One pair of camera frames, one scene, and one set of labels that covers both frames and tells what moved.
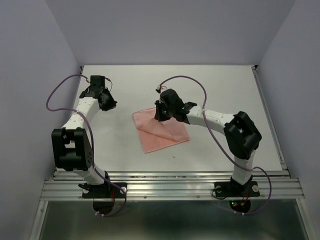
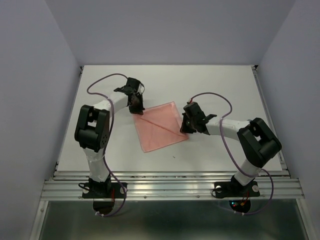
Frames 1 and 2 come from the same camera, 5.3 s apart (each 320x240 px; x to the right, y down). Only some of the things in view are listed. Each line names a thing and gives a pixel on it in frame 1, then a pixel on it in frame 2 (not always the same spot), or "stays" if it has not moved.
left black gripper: [112, 104] to [139, 110]
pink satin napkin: [155, 135] stays
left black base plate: [105, 191] stays
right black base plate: [235, 189] stays
